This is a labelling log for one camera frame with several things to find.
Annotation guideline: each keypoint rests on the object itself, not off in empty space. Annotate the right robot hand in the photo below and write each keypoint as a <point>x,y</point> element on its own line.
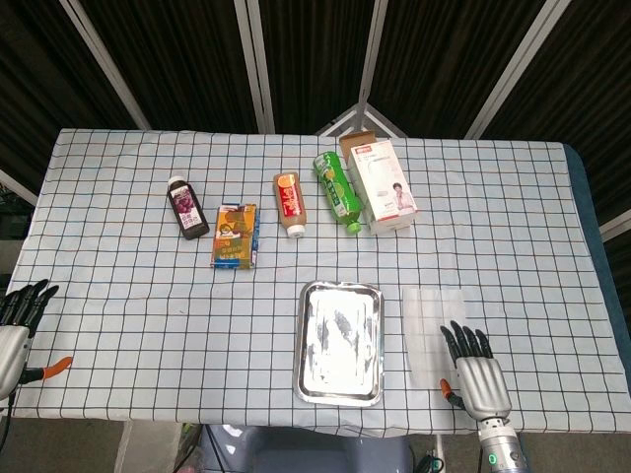
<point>483,386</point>

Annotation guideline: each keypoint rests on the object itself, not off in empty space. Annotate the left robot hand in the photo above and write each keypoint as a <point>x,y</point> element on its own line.
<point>11,345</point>

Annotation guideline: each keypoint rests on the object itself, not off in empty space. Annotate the white cloth towel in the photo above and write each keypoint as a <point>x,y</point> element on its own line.
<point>431,315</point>

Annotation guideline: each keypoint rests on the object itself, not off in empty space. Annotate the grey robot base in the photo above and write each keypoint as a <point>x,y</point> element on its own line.
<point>305,451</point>

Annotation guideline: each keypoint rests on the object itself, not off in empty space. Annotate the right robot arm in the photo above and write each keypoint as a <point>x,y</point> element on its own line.
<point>500,446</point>

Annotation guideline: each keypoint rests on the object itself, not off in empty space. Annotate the silver metal tray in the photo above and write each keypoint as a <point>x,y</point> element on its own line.
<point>340,340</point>

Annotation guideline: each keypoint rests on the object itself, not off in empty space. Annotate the checkered white tablecloth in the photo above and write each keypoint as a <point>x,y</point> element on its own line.
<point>148,320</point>

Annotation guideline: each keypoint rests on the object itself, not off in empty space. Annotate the dark purple juice bottle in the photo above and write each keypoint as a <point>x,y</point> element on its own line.
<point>188,209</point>

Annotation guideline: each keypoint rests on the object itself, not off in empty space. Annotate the white cardboard product box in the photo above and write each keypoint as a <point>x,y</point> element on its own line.
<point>384,182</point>

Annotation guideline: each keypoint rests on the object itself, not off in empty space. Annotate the green plastic drink bottle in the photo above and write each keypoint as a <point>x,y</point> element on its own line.
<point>337,189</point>

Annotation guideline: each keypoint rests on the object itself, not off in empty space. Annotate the yellow blue snack carton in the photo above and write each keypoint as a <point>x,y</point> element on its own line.
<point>235,236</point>

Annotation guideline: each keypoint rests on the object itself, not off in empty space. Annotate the brown drink bottle red label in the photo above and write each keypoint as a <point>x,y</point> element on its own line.
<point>290,202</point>

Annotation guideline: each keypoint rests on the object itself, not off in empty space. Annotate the white metal screen foot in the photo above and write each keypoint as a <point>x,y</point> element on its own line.
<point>362,118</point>

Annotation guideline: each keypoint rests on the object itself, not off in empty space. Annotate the dark folding partition screen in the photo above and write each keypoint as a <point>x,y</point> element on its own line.
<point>187,59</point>

